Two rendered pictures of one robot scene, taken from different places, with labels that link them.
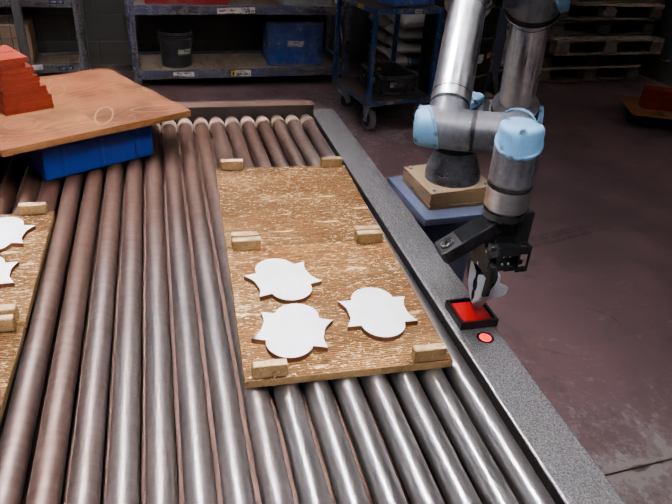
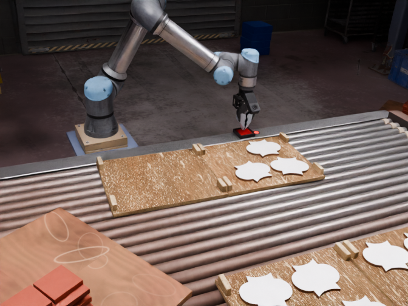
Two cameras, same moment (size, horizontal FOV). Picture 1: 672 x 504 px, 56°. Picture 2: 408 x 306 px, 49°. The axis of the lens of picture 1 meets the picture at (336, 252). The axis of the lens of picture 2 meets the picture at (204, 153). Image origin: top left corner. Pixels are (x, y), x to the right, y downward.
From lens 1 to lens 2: 2.11 m
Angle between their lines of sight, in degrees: 82
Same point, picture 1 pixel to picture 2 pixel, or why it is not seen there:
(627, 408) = not seen: hidden behind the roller
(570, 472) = (312, 125)
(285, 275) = (250, 170)
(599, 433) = not seen: hidden behind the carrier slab
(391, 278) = (232, 146)
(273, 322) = (288, 170)
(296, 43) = not seen: outside the picture
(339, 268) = (231, 158)
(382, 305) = (258, 146)
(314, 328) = (285, 160)
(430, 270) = (212, 141)
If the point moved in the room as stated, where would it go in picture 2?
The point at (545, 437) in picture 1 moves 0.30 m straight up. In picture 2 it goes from (301, 127) to (312, 67)
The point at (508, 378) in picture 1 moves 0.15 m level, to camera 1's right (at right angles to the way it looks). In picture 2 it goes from (277, 130) to (269, 116)
